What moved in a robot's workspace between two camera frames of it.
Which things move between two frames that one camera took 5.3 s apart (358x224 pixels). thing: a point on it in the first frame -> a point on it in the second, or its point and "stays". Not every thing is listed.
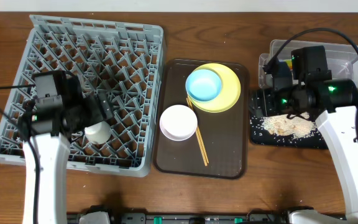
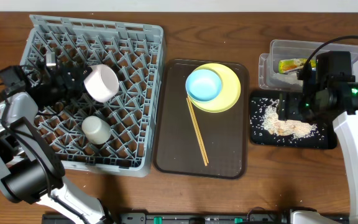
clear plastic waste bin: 346,62 stays
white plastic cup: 98,133 stays
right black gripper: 263,102 -> 288,107
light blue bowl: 203,84 stays
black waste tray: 260,136 stays
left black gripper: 105,106 -> 74,78
